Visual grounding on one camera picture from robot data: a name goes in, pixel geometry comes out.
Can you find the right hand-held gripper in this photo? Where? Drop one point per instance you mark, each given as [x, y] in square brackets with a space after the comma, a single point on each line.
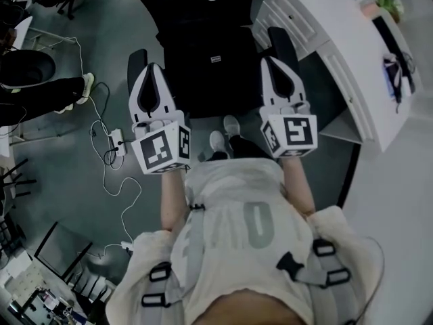
[297, 130]

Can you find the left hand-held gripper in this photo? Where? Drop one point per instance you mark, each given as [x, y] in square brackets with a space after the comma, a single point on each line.
[159, 147]

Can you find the black mesh office chair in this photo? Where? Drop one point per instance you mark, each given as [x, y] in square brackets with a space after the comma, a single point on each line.
[282, 42]

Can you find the black backpack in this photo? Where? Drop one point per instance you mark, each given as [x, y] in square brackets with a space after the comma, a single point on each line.
[209, 80]

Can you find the person's right forearm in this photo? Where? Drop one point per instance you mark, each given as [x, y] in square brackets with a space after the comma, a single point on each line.
[299, 188]

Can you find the person's left forearm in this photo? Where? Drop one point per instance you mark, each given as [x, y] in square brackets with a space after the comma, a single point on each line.
[174, 201]

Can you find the person's right white shoe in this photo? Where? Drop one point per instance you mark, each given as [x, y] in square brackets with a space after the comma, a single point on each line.
[231, 124]

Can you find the person's white shoe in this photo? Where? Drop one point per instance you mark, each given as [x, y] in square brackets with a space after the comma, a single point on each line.
[231, 124]
[217, 141]

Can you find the person's black trousers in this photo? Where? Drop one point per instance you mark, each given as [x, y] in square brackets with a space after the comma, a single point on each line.
[247, 147]

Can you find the person's left white shoe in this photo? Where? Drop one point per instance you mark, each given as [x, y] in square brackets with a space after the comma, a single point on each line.
[217, 141]

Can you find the white curved drawer desk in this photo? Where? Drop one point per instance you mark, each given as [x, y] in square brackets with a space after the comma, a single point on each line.
[338, 29]

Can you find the person's cream t-shirt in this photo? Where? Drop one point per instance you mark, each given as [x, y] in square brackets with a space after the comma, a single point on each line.
[236, 181]

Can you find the white black headset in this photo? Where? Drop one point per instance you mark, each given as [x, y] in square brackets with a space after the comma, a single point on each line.
[394, 68]

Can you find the pink pot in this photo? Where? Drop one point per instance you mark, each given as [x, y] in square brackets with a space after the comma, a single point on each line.
[370, 10]

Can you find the black desk mat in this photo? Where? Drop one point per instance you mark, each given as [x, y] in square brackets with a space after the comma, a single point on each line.
[389, 36]

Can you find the small green potted plant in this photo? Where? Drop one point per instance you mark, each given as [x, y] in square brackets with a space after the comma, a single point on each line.
[389, 3]

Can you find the small white power strip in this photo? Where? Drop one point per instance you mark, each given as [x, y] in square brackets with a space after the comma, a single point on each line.
[127, 245]

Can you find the white curved table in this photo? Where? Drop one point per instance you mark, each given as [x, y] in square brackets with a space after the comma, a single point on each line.
[23, 25]

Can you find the cluttered work table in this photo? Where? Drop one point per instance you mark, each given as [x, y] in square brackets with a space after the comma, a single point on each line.
[30, 283]

